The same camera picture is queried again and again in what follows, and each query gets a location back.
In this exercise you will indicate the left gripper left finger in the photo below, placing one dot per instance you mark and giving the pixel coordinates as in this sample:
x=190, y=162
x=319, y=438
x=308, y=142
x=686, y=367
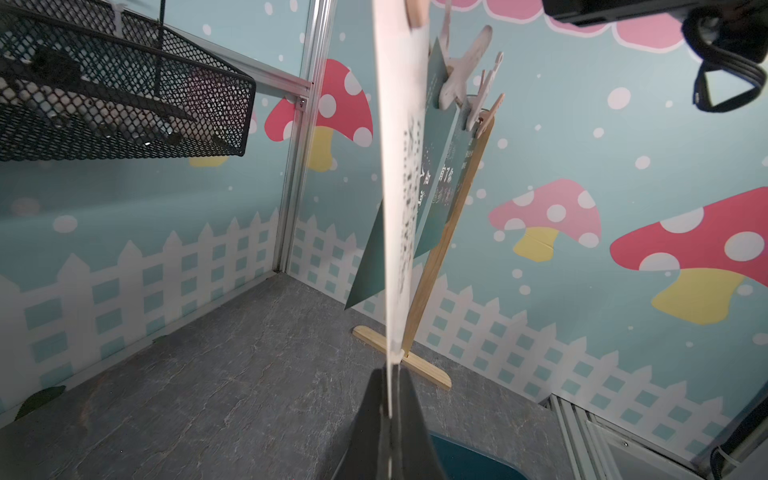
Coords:
x=367, y=452

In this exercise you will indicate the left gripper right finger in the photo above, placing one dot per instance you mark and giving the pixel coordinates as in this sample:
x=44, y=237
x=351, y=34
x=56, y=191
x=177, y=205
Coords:
x=413, y=453

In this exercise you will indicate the wooden postcard rack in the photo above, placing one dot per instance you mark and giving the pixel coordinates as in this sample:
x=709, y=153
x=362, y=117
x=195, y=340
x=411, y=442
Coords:
x=427, y=280

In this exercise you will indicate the white postcard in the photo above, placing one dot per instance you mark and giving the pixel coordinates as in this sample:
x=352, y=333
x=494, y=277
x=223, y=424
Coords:
x=401, y=62

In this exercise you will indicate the pink clothespin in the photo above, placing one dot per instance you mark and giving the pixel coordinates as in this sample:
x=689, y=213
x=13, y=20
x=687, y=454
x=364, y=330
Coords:
x=417, y=12
x=487, y=115

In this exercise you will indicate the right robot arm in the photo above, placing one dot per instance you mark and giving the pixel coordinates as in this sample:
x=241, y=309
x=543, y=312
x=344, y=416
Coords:
x=726, y=36

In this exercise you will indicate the teal plastic tray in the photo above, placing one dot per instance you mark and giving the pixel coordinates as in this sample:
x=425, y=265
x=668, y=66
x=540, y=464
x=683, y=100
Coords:
x=461, y=462

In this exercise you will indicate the green postcard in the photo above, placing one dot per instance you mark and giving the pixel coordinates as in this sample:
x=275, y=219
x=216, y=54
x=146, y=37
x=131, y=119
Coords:
x=460, y=150
x=439, y=129

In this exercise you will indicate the white clothespin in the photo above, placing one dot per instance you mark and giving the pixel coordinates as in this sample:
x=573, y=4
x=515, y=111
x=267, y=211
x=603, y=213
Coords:
x=454, y=89
x=485, y=86

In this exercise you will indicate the black mesh wall basket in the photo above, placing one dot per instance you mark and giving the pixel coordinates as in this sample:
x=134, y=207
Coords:
x=90, y=80

